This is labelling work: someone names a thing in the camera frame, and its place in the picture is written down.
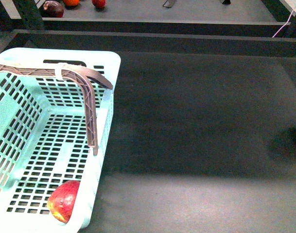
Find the light blue plastic basket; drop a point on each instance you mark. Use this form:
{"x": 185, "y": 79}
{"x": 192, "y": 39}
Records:
{"x": 43, "y": 139}

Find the dark red apple front left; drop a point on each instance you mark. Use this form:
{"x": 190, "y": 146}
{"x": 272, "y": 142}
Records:
{"x": 53, "y": 8}

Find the black near display tray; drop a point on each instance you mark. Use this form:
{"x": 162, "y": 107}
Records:
{"x": 203, "y": 137}

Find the black display tray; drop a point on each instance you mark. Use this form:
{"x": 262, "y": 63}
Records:
{"x": 203, "y": 137}
{"x": 255, "y": 18}

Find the white zip tie band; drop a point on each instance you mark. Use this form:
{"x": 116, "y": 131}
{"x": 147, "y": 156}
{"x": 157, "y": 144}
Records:
{"x": 58, "y": 70}

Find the black far display tray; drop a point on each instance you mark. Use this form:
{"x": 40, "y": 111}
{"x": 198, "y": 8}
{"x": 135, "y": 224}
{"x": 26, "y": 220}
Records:
{"x": 255, "y": 18}

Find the black left tray divider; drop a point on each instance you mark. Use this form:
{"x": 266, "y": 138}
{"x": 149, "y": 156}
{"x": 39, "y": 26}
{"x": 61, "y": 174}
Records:
{"x": 169, "y": 3}

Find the black tray divider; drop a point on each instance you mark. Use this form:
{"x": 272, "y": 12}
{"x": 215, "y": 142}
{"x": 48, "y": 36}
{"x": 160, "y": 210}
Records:
{"x": 226, "y": 2}
{"x": 169, "y": 3}

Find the orange fruit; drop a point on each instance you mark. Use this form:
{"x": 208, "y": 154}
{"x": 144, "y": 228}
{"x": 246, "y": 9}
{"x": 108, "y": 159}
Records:
{"x": 71, "y": 3}

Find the black right tray divider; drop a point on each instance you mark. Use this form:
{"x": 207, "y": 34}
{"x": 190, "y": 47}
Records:
{"x": 226, "y": 2}

